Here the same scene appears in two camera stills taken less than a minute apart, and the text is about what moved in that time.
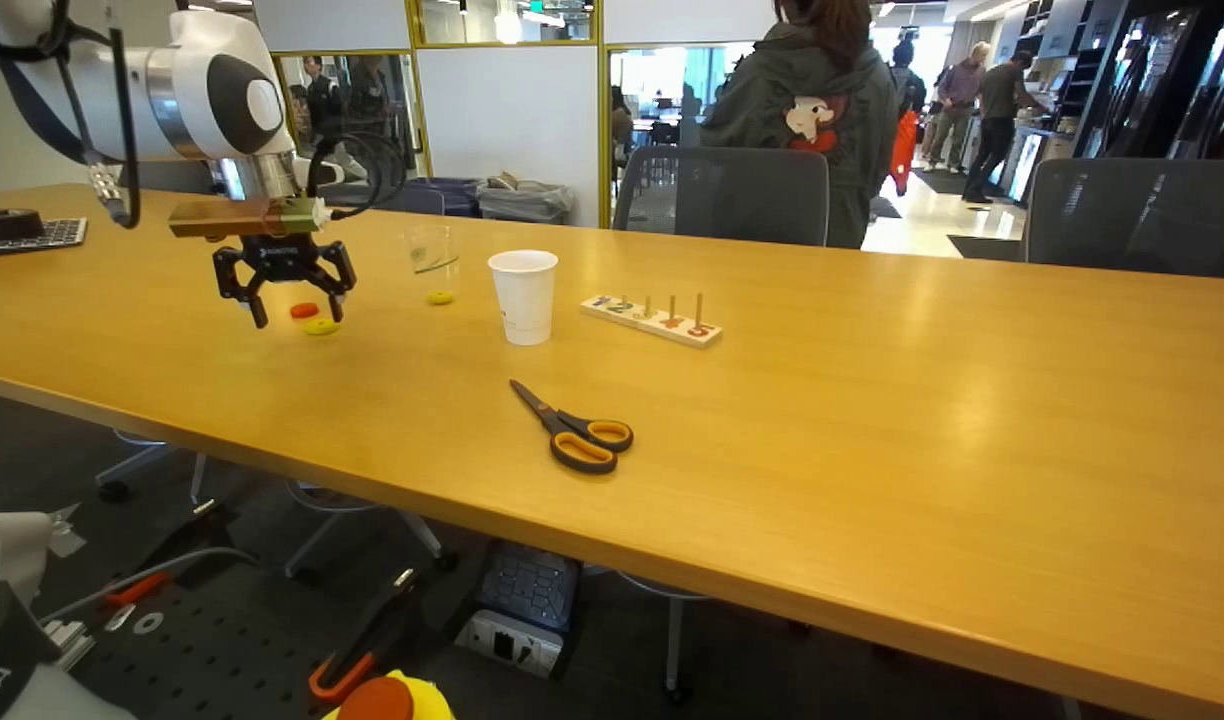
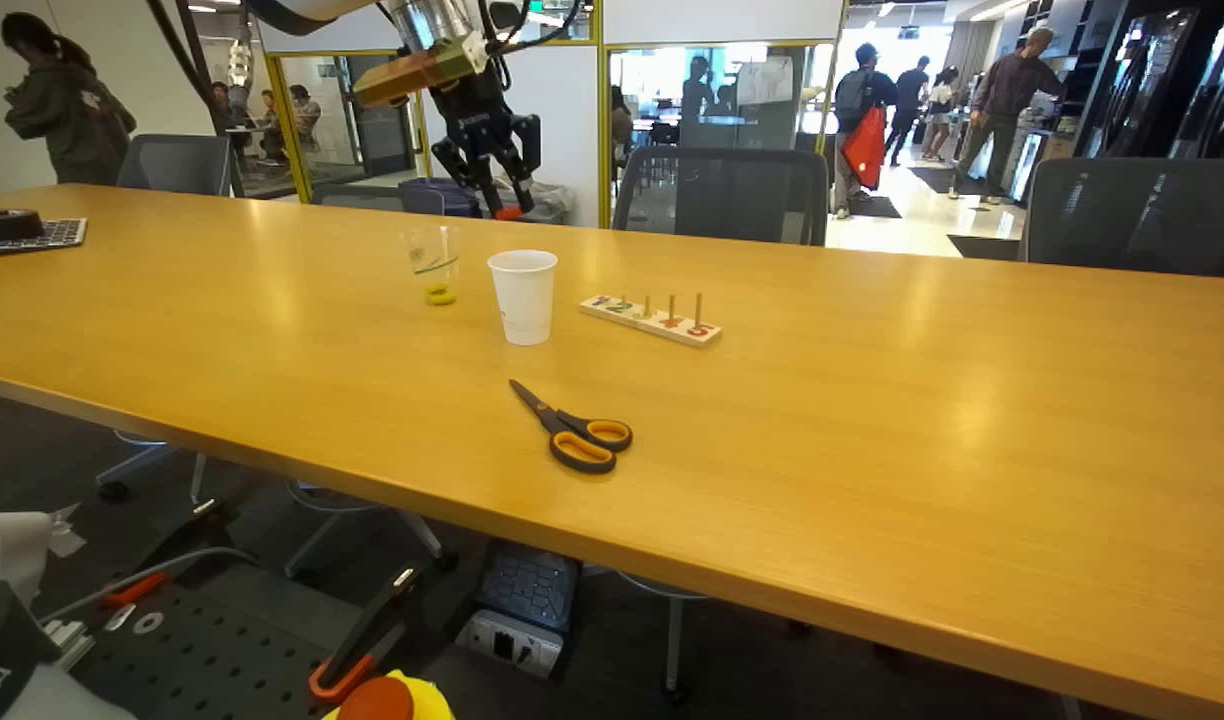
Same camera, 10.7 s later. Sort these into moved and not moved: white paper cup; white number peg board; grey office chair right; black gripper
Moved: black gripper
Not moved: white number peg board; grey office chair right; white paper cup
